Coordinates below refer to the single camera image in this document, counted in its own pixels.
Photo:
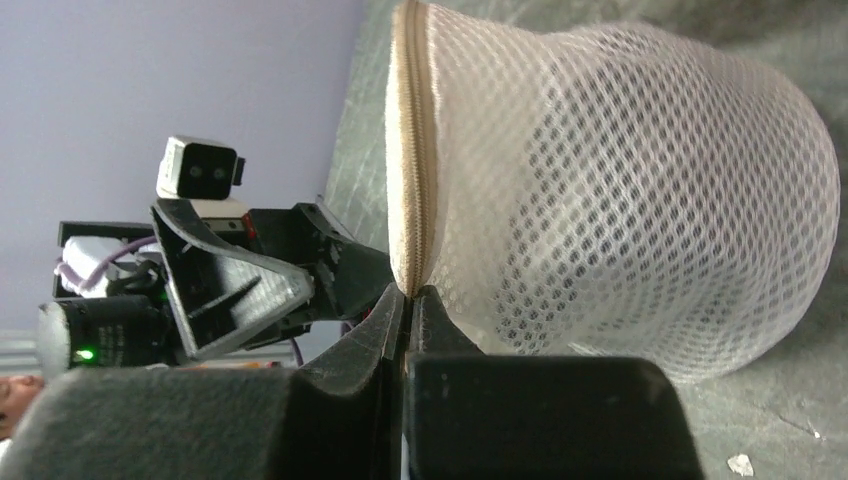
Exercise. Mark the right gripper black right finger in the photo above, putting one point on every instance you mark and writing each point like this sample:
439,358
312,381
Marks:
471,415

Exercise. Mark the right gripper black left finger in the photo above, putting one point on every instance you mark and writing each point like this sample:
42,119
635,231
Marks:
337,417

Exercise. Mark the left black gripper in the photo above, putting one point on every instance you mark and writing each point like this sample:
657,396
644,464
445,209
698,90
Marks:
225,297

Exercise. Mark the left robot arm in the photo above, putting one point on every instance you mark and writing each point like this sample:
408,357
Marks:
110,306

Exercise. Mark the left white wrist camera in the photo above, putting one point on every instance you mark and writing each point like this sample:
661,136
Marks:
198,169

